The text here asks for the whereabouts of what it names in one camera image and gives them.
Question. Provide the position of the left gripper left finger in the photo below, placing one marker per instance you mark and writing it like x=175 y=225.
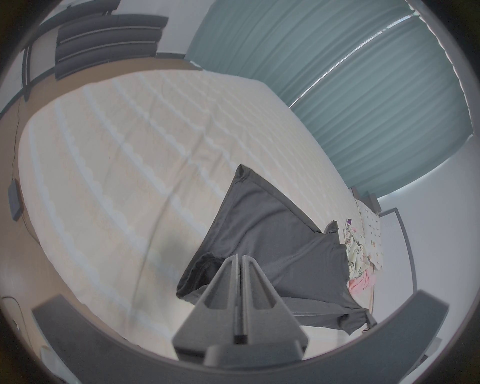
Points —
x=213 y=326

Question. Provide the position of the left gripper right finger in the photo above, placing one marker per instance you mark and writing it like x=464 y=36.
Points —
x=270 y=326

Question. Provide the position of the black T-shirt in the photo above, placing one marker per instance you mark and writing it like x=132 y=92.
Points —
x=270 y=243

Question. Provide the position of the bed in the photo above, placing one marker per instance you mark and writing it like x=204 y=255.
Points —
x=131 y=150

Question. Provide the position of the pink garment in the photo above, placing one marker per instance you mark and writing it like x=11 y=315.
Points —
x=360 y=285

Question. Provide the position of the white printed pyjama garment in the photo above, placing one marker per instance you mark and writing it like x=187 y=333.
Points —
x=354 y=258

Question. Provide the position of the white printed pillow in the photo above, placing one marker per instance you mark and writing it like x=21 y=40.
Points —
x=371 y=232

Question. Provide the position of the grey bedside table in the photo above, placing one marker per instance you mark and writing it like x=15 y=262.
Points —
x=365 y=197

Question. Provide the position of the black power adapter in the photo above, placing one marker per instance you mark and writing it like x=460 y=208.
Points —
x=15 y=200

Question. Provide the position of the blue-green curtain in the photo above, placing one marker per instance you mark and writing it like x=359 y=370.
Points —
x=393 y=112
x=262 y=37

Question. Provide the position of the black chest of drawers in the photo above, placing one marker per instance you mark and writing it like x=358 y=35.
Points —
x=108 y=41

